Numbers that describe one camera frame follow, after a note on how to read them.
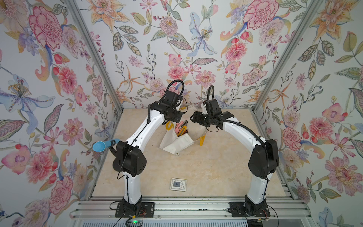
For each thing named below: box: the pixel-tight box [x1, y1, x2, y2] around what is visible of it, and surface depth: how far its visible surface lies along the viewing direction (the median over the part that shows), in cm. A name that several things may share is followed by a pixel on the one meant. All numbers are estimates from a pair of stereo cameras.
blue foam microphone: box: [92, 138, 121, 153], surface depth 66 cm
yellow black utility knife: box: [177, 120, 189, 137], surface depth 106 cm
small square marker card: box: [170, 177, 188, 193], surface depth 82 cm
